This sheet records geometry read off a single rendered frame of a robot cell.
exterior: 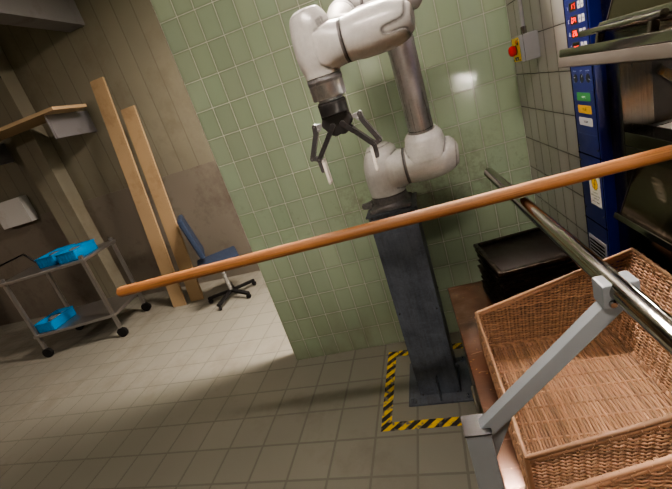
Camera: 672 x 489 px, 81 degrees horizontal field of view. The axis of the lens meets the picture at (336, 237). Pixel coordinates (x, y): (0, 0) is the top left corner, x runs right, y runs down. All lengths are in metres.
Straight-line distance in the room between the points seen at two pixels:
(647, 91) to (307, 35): 0.91
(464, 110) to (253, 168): 1.15
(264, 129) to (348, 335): 1.35
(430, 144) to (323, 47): 0.74
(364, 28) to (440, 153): 0.77
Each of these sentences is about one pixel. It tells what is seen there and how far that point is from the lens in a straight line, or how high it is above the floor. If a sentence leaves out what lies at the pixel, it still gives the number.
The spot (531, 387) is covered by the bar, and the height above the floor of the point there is 1.02.
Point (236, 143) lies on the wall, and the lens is 2.28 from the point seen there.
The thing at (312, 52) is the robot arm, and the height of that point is 1.61.
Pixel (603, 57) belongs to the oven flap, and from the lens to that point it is 1.06.
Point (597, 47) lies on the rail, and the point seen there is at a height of 1.43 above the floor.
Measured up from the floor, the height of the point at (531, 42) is 1.47.
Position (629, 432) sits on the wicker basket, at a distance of 0.98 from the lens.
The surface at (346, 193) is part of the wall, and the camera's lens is 2.20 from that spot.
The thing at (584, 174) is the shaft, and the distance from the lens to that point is 0.99.
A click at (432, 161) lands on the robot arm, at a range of 1.65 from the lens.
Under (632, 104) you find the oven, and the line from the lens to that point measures 1.38.
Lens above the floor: 1.49
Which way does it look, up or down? 18 degrees down
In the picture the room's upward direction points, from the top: 18 degrees counter-clockwise
